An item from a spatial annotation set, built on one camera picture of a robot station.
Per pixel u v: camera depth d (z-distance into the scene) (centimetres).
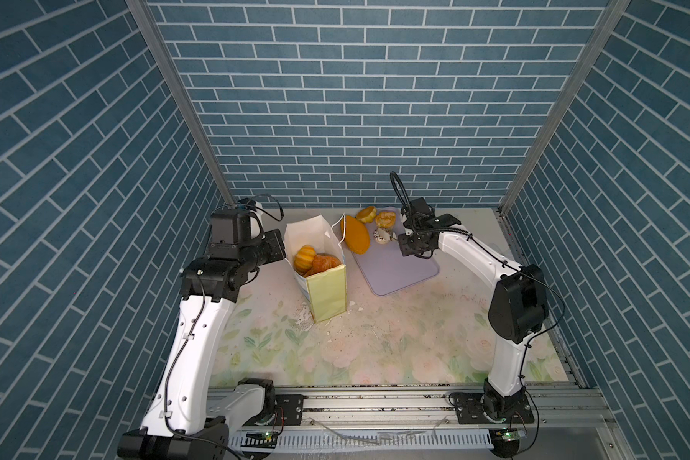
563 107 89
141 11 70
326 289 74
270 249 60
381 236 105
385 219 112
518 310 50
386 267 103
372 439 71
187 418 36
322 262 84
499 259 54
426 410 75
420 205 73
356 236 112
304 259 89
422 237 67
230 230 47
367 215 112
